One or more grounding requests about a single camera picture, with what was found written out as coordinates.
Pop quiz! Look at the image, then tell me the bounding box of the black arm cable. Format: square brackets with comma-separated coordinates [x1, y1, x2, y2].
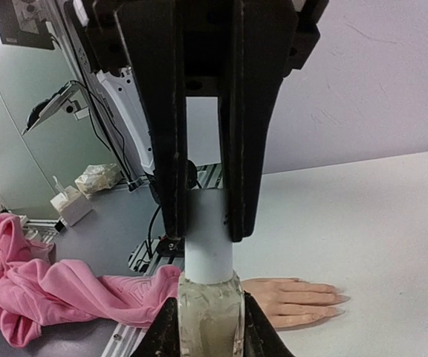
[48, 33, 170, 268]

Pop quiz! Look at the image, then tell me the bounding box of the pink sleeve cloth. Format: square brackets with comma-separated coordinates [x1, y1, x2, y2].
[0, 213, 181, 348]

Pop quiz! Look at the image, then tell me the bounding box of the clear nail polish bottle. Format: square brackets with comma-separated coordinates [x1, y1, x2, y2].
[178, 274, 245, 357]

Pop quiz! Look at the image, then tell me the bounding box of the crumpled plastic bag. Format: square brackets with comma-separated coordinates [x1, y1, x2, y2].
[74, 164, 123, 196]

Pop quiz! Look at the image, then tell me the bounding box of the grey keyboard tray stand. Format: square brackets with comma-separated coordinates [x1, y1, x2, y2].
[22, 80, 89, 135]

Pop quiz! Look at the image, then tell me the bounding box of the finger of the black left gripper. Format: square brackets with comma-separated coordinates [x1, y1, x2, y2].
[219, 1, 298, 242]
[115, 1, 190, 239]

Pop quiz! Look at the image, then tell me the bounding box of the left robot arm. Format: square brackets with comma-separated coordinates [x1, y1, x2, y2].
[65, 1, 327, 242]

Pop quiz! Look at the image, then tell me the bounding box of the black monitor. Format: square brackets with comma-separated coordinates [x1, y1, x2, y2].
[0, 0, 54, 51]

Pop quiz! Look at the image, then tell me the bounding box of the mannequin hand with nails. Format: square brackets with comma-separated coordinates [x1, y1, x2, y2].
[241, 278, 349, 330]

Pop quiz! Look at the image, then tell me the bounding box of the white tissue box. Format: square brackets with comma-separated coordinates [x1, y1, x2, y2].
[51, 176, 92, 226]

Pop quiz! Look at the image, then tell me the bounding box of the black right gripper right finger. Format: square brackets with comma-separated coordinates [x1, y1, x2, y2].
[244, 292, 292, 357]

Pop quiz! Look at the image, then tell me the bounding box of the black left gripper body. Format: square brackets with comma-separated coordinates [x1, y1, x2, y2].
[74, 1, 328, 112]

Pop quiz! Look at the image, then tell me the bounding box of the white nail polish cap brush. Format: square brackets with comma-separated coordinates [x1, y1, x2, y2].
[184, 189, 233, 284]

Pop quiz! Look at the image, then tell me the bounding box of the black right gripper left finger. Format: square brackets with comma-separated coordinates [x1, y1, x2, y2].
[131, 297, 181, 357]

